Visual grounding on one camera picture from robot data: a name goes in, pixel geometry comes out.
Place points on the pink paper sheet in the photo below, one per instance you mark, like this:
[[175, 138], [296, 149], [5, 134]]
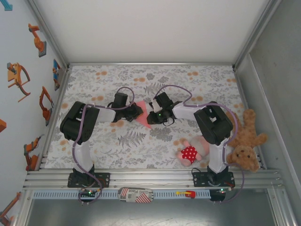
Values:
[[144, 121]]

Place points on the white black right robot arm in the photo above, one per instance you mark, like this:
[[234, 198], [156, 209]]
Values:
[[214, 124]]

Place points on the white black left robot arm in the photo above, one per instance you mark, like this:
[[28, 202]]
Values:
[[77, 122]]

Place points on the pink doll red dotted dress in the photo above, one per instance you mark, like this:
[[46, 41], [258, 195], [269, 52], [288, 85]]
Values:
[[189, 153]]

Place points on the floral patterned table mat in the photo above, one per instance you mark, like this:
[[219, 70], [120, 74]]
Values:
[[94, 80]]

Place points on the aluminium back bar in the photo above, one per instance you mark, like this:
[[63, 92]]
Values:
[[150, 63]]

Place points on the printed striped pouch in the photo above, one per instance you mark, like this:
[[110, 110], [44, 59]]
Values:
[[135, 195]]

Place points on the small circuit board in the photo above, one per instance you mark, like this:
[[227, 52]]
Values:
[[222, 189], [89, 193]]

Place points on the brown teddy bear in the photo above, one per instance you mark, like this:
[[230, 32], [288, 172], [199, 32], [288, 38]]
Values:
[[244, 155]]

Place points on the aluminium front rail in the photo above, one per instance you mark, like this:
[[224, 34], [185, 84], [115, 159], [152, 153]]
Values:
[[152, 179]]

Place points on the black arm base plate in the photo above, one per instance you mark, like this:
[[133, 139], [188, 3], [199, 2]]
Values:
[[199, 180], [106, 180]]

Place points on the blue orange gantry wall sticker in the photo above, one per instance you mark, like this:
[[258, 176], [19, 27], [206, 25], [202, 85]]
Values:
[[56, 70]]

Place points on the aluminium frame post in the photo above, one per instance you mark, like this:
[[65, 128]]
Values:
[[256, 33], [48, 33]]

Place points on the orange claw wall sticker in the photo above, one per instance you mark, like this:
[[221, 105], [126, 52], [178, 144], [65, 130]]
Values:
[[13, 76]]

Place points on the orange block wall sticker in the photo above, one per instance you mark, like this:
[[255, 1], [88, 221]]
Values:
[[2, 126]]

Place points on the orange machine wall sticker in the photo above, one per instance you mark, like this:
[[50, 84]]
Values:
[[10, 207]]

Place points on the blue machine wall sticker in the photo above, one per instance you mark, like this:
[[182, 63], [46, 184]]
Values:
[[8, 5]]

